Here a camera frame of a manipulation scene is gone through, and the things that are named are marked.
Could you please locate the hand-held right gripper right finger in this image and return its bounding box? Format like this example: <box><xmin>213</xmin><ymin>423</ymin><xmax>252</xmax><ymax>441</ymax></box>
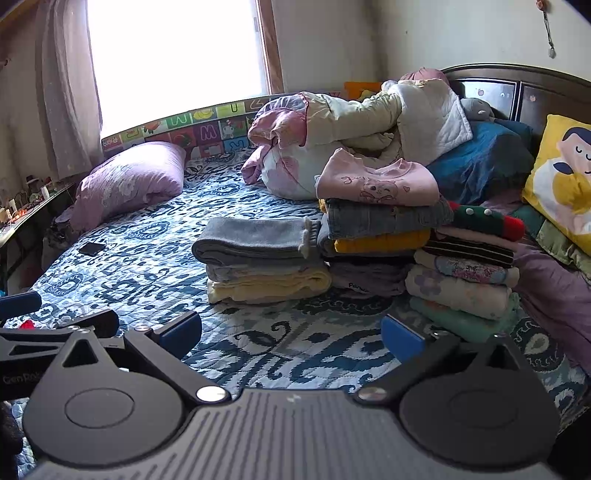
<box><xmin>355</xmin><ymin>315</ymin><xmax>533</xmax><ymax>407</ymax></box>

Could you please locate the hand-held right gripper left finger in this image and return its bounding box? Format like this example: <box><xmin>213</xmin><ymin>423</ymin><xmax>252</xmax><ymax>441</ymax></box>
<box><xmin>55</xmin><ymin>310</ymin><xmax>232</xmax><ymax>407</ymax></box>

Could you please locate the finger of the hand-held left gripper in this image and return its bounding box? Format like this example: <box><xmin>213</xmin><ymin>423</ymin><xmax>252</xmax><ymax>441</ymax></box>
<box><xmin>0</xmin><ymin>309</ymin><xmax>121</xmax><ymax>359</ymax></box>
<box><xmin>0</xmin><ymin>292</ymin><xmax>42</xmax><ymax>325</ymax></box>

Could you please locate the dark cloth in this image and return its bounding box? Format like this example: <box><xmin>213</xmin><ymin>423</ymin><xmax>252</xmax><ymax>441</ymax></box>
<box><xmin>0</xmin><ymin>401</ymin><xmax>25</xmax><ymax>480</ymax></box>

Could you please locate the folded mint green garment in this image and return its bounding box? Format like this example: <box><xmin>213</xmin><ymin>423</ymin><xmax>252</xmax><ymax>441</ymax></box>
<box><xmin>409</xmin><ymin>295</ymin><xmax>523</xmax><ymax>345</ymax></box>

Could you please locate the blue patterned bedspread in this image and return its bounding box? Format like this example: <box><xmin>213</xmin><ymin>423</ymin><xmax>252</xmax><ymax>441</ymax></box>
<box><xmin>9</xmin><ymin>150</ymin><xmax>591</xmax><ymax>464</ymax></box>

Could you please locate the folded white flower fleece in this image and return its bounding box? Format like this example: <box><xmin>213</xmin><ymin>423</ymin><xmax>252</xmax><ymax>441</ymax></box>
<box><xmin>405</xmin><ymin>265</ymin><xmax>513</xmax><ymax>322</ymax></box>

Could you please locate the folded purple garment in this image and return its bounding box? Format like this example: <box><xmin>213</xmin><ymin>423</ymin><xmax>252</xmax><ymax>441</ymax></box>
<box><xmin>327</xmin><ymin>257</ymin><xmax>417</xmax><ymax>299</ymax></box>

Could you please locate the grey cloth bundle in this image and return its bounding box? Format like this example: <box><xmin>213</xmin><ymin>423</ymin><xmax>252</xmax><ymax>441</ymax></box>
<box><xmin>42</xmin><ymin>215</ymin><xmax>75</xmax><ymax>272</ymax></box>

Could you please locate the dark desk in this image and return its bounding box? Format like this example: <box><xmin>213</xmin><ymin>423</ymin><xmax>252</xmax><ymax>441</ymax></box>
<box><xmin>0</xmin><ymin>182</ymin><xmax>77</xmax><ymax>289</ymax></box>

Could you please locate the folded blue floral garment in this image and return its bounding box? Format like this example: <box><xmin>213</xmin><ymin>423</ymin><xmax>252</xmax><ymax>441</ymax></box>
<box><xmin>414</xmin><ymin>251</ymin><xmax>520</xmax><ymax>287</ymax></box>

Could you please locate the folded light grey garment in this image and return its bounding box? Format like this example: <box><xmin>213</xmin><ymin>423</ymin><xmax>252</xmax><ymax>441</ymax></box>
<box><xmin>205</xmin><ymin>260</ymin><xmax>327</xmax><ymax>284</ymax></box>

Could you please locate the folded yellow knit sweater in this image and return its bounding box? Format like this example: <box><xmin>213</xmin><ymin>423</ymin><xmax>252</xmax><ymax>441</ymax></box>
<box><xmin>332</xmin><ymin>229</ymin><xmax>431</xmax><ymax>255</ymax></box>

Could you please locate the folded black striped garment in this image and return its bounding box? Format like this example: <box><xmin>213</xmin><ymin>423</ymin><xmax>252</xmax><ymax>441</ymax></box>
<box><xmin>422</xmin><ymin>237</ymin><xmax>516</xmax><ymax>270</ymax></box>

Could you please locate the row of small trinkets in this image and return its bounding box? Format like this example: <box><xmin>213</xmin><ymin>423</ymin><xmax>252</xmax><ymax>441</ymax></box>
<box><xmin>0</xmin><ymin>174</ymin><xmax>63</xmax><ymax>229</ymax></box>

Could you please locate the folded denim garment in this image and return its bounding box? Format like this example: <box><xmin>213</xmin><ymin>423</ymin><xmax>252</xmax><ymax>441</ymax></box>
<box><xmin>321</xmin><ymin>198</ymin><xmax>456</xmax><ymax>241</ymax></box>

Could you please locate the folded red green knit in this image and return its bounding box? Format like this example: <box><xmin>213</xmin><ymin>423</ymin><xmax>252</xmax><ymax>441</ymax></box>
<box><xmin>448</xmin><ymin>201</ymin><xmax>526</xmax><ymax>242</ymax></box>

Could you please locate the purple floral pillow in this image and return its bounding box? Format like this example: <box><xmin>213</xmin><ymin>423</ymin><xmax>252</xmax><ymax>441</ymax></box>
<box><xmin>69</xmin><ymin>141</ymin><xmax>188</xmax><ymax>232</ymax></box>

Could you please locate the purple blanket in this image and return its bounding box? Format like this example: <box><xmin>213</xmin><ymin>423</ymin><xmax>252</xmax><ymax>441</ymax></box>
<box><xmin>480</xmin><ymin>187</ymin><xmax>591</xmax><ymax>376</ymax></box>

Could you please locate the folded pink printed shirt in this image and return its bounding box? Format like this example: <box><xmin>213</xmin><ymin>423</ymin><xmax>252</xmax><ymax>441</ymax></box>
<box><xmin>315</xmin><ymin>148</ymin><xmax>440</xmax><ymax>208</ymax></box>

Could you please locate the green quilted pillow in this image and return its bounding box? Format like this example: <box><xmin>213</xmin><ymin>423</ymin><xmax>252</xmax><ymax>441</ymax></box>
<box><xmin>510</xmin><ymin>204</ymin><xmax>591</xmax><ymax>283</ymax></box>

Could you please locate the blue pillow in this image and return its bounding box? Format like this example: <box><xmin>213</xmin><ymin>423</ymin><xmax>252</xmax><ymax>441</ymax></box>
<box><xmin>425</xmin><ymin>120</ymin><xmax>536</xmax><ymax>206</ymax></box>

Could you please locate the colourful alphabet foam mat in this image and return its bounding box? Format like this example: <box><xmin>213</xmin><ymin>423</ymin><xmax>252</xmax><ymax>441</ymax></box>
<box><xmin>100</xmin><ymin>95</ymin><xmax>279</xmax><ymax>161</ymax></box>

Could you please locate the yellow cartoon pillow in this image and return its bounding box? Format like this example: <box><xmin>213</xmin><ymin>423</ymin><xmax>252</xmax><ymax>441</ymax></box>
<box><xmin>522</xmin><ymin>114</ymin><xmax>591</xmax><ymax>257</ymax></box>

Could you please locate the pale pink curtain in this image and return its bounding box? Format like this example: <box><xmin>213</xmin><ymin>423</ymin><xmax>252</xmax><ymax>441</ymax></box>
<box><xmin>34</xmin><ymin>0</ymin><xmax>105</xmax><ymax>182</ymax></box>

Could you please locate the white pink bundled comforter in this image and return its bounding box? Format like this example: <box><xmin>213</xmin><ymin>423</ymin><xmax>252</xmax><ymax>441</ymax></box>
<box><xmin>241</xmin><ymin>78</ymin><xmax>474</xmax><ymax>202</ymax></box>

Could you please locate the grey plush toy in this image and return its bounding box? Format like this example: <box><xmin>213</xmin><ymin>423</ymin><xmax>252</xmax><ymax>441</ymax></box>
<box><xmin>459</xmin><ymin>97</ymin><xmax>495</xmax><ymax>122</ymax></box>

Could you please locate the orange cloth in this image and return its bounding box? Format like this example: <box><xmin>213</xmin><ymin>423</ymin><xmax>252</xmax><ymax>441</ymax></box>
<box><xmin>344</xmin><ymin>81</ymin><xmax>384</xmax><ymax>100</ymax></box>

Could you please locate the mauve cloth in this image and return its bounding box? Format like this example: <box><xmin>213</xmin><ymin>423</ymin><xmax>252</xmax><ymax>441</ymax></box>
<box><xmin>399</xmin><ymin>68</ymin><xmax>451</xmax><ymax>86</ymax></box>

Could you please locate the bright window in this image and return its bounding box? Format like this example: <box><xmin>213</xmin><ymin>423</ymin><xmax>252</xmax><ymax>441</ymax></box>
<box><xmin>87</xmin><ymin>0</ymin><xmax>284</xmax><ymax>140</ymax></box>

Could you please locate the dark wooden headboard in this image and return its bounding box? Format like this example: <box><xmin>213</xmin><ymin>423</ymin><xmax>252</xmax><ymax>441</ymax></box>
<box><xmin>441</xmin><ymin>64</ymin><xmax>591</xmax><ymax>158</ymax></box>

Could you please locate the hanging wall ornament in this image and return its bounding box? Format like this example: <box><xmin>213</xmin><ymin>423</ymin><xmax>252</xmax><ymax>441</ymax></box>
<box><xmin>536</xmin><ymin>0</ymin><xmax>557</xmax><ymax>59</ymax></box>

